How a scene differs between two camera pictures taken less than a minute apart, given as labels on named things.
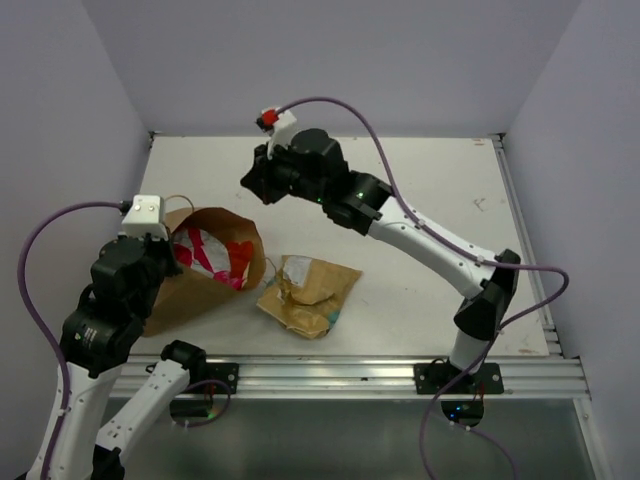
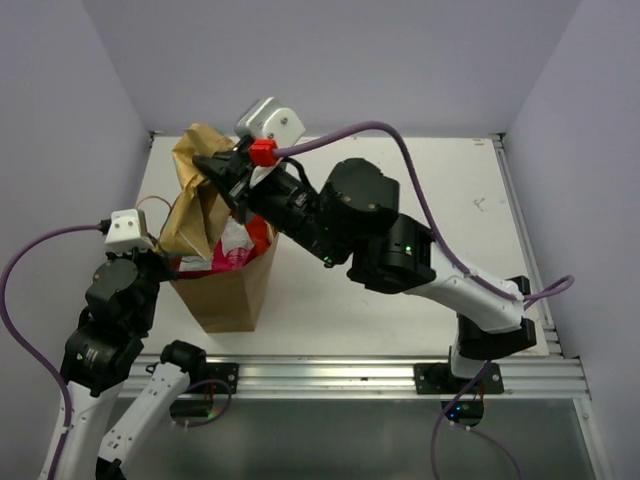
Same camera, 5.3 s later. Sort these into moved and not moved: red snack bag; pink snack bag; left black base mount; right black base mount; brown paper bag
Moved: pink snack bag; red snack bag; brown paper bag
Not moved: left black base mount; right black base mount
